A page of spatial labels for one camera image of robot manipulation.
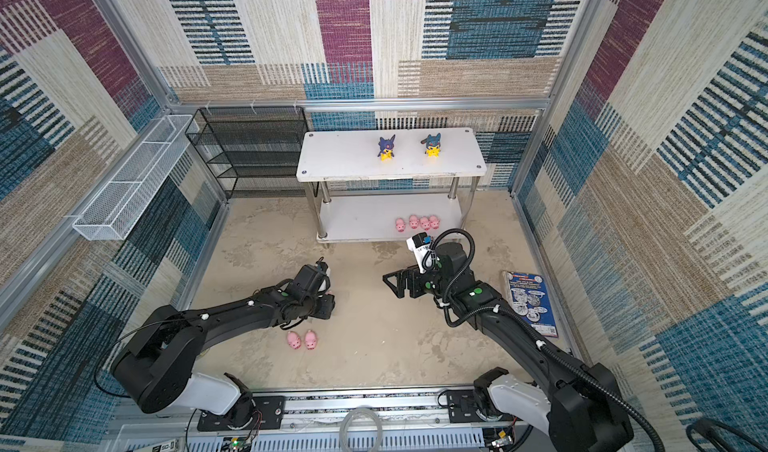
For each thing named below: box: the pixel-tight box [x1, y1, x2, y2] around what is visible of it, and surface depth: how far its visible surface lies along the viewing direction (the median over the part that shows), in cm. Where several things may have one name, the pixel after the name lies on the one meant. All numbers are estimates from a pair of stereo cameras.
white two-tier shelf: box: [296, 128, 487, 244], surface depth 87 cm
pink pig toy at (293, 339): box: [286, 331, 301, 350], surface depth 85 cm
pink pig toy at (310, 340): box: [305, 329, 317, 350], surface depth 85 cm
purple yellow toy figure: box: [377, 134, 396, 161], surface depth 79 cm
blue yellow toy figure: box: [421, 132, 442, 157], surface depth 79 cm
